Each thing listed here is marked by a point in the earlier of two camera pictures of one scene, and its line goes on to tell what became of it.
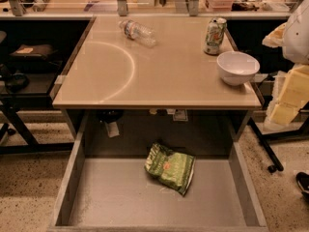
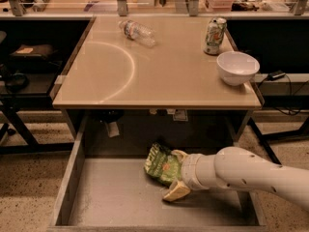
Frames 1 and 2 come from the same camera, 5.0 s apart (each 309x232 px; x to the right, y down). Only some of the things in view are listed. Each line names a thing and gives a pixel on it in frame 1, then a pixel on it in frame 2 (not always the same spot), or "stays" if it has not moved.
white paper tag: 113,130 stays
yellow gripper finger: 275,39 -> 188,174
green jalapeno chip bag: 169,167 stays
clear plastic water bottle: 139,32 stays
